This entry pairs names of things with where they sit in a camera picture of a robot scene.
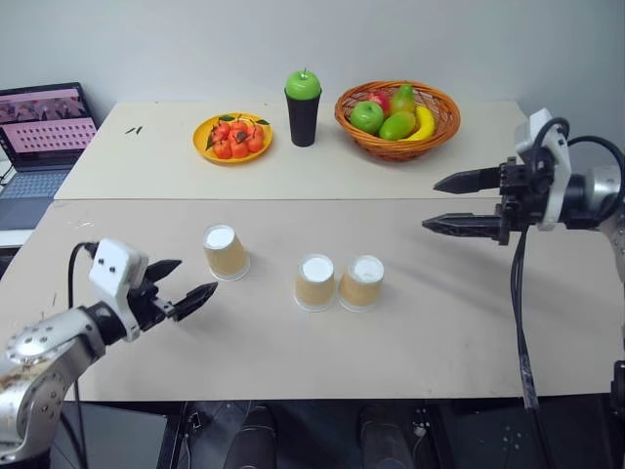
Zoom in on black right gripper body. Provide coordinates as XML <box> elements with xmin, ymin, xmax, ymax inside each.
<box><xmin>494</xmin><ymin>156</ymin><xmax>554</xmax><ymax>245</ymax></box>

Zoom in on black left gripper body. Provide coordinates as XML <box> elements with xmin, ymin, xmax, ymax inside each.
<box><xmin>126</xmin><ymin>277</ymin><xmax>177</xmax><ymax>334</ymax></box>

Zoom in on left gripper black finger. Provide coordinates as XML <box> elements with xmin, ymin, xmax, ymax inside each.
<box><xmin>173</xmin><ymin>281</ymin><xmax>220</xmax><ymax>322</ymax></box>
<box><xmin>146</xmin><ymin>259</ymin><xmax>184</xmax><ymax>294</ymax></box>

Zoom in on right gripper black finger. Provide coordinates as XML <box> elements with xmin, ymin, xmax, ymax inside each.
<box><xmin>433</xmin><ymin>165</ymin><xmax>504</xmax><ymax>195</ymax></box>
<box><xmin>422</xmin><ymin>212</ymin><xmax>505</xmax><ymax>241</ymax></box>

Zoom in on brown paper cup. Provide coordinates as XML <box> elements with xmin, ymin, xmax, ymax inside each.
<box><xmin>202</xmin><ymin>224</ymin><xmax>251</xmax><ymax>282</ymax></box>
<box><xmin>338</xmin><ymin>254</ymin><xmax>386</xmax><ymax>313</ymax></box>
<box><xmin>294</xmin><ymin>253</ymin><xmax>336</xmax><ymax>313</ymax></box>

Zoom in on yellow banana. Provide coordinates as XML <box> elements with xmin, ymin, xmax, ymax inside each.
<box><xmin>397</xmin><ymin>106</ymin><xmax>437</xmax><ymax>143</ymax></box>

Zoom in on brown wicker basket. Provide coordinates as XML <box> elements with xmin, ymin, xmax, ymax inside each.
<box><xmin>334</xmin><ymin>80</ymin><xmax>462</xmax><ymax>163</ymax></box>

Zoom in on green mango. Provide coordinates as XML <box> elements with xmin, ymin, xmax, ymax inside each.
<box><xmin>378</xmin><ymin>110</ymin><xmax>417</xmax><ymax>142</ymax></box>

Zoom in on green-orange pear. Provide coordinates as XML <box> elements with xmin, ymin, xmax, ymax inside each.
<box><xmin>390</xmin><ymin>83</ymin><xmax>417</xmax><ymax>114</ymax></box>

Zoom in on red apple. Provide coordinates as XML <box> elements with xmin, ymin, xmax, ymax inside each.
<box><xmin>365</xmin><ymin>90</ymin><xmax>393</xmax><ymax>114</ymax></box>

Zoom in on yellow plate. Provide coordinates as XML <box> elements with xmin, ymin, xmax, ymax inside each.
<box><xmin>191</xmin><ymin>112</ymin><xmax>274</xmax><ymax>166</ymax></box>

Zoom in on black tumbler cup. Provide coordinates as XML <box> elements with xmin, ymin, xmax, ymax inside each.
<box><xmin>284</xmin><ymin>87</ymin><xmax>323</xmax><ymax>148</ymax></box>

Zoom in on open grey laptop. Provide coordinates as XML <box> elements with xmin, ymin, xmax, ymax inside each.
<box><xmin>0</xmin><ymin>81</ymin><xmax>101</xmax><ymax>232</ymax></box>

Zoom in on bright green apple with stem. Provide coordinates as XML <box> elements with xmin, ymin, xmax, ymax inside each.
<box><xmin>285</xmin><ymin>67</ymin><xmax>323</xmax><ymax>102</ymax></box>

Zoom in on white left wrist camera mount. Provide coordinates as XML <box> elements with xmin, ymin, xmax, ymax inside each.
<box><xmin>88</xmin><ymin>237</ymin><xmax>150</xmax><ymax>343</ymax></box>

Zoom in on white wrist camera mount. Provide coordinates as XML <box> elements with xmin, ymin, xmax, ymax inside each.
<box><xmin>516</xmin><ymin>107</ymin><xmax>573</xmax><ymax>232</ymax></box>
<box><xmin>88</xmin><ymin>237</ymin><xmax>150</xmax><ymax>343</ymax></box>

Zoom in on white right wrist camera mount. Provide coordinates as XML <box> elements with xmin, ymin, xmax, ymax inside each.
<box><xmin>516</xmin><ymin>107</ymin><xmax>573</xmax><ymax>232</ymax></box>

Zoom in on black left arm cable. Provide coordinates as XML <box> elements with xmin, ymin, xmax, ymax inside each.
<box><xmin>66</xmin><ymin>240</ymin><xmax>99</xmax><ymax>469</ymax></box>

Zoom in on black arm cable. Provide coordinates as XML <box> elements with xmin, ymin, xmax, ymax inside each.
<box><xmin>509</xmin><ymin>116</ymin><xmax>625</xmax><ymax>410</ymax></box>
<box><xmin>66</xmin><ymin>240</ymin><xmax>99</xmax><ymax>469</ymax></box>

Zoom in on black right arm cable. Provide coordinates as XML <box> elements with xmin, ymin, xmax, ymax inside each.
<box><xmin>509</xmin><ymin>116</ymin><xmax>625</xmax><ymax>410</ymax></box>

